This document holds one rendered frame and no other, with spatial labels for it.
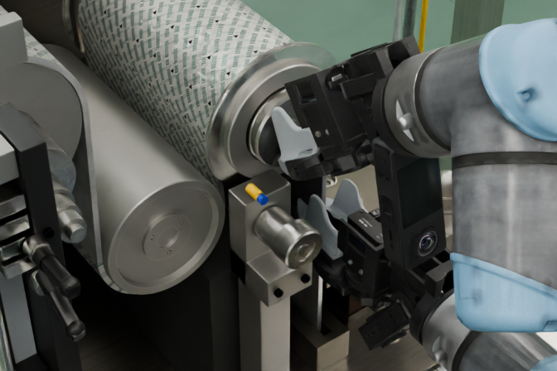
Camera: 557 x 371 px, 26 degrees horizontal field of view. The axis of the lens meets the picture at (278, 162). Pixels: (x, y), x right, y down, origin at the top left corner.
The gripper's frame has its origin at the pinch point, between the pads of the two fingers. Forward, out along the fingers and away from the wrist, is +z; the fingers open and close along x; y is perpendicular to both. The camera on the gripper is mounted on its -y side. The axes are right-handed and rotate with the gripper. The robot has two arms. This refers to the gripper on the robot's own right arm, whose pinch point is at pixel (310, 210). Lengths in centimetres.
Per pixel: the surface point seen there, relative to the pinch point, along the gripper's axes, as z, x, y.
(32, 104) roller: -1.9, 27.9, 26.9
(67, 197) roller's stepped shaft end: -11.0, 30.2, 25.5
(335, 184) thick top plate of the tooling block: 7.1, -9.0, -6.0
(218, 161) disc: -2.8, 12.4, 14.4
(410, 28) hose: 45, -55, -24
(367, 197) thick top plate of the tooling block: 3.3, -10.4, -6.0
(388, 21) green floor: 145, -142, -109
